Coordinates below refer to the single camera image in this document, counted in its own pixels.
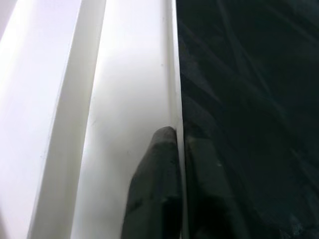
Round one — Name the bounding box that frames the black tablecloth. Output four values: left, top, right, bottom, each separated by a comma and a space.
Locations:
174, 0, 319, 239

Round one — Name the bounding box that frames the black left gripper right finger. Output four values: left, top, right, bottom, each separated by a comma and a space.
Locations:
184, 137, 253, 239

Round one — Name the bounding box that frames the white plastic table top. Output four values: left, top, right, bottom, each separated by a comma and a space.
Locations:
0, 0, 188, 239

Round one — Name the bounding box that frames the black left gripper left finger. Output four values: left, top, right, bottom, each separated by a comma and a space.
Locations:
121, 125, 182, 239

